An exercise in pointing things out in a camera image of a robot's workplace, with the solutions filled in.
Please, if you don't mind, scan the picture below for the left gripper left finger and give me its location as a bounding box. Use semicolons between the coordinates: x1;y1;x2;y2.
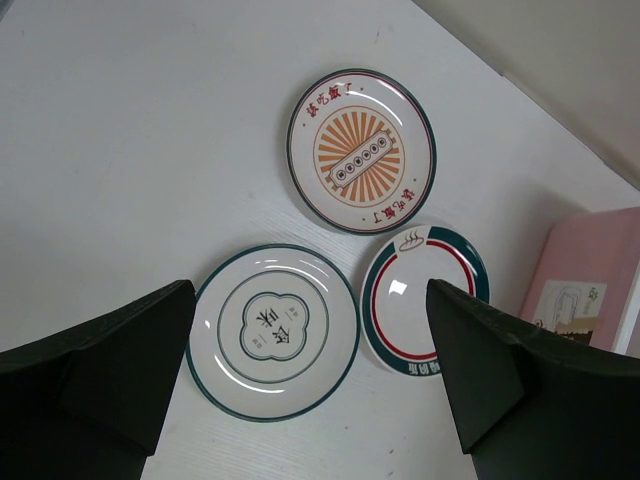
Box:
1;280;196;479

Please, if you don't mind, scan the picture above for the orange sunburst plate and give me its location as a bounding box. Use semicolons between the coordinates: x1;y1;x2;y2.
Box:
286;68;437;235

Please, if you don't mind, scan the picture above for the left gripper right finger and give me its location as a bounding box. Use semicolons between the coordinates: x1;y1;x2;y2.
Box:
426;279;639;479

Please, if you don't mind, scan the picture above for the green quatrefoil plate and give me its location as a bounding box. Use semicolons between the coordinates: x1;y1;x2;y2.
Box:
186;243;361;423

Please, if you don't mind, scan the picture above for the green red ring plate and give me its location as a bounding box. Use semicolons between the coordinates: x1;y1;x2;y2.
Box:
360;225;490;378

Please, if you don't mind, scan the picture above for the pink white dish rack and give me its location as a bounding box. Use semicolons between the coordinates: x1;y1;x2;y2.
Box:
520;207;639;358

